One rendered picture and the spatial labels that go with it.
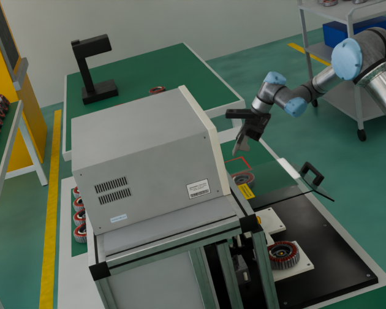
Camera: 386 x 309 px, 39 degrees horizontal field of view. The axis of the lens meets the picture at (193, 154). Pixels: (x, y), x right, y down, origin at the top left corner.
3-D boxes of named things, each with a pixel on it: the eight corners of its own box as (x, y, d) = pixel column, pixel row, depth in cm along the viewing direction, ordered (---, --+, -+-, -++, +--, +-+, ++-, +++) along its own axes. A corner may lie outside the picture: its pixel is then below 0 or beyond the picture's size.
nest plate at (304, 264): (296, 243, 182) (295, 240, 182) (314, 268, 169) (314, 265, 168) (253, 257, 181) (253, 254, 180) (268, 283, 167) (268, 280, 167)
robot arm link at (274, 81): (280, 81, 200) (264, 69, 205) (267, 106, 206) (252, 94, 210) (292, 81, 206) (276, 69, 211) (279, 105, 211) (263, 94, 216)
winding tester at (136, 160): (197, 139, 191) (184, 84, 183) (231, 194, 152) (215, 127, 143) (89, 171, 187) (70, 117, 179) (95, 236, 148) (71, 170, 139)
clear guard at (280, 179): (302, 168, 178) (299, 152, 176) (334, 202, 156) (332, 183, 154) (207, 198, 175) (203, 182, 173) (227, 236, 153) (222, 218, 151)
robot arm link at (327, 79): (396, 11, 173) (309, 75, 216) (374, 21, 167) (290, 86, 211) (415, 41, 172) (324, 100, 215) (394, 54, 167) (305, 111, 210)
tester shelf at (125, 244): (201, 138, 203) (198, 127, 201) (258, 228, 142) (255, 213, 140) (86, 172, 199) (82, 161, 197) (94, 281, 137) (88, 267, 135)
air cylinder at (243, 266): (244, 267, 177) (241, 254, 175) (251, 281, 170) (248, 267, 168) (229, 272, 177) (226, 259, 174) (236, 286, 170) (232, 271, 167)
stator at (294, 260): (290, 244, 180) (288, 235, 179) (306, 262, 170) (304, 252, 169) (259, 257, 178) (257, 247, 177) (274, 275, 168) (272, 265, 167)
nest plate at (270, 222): (271, 209, 204) (271, 206, 204) (286, 229, 191) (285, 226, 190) (233, 221, 203) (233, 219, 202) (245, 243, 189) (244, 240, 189)
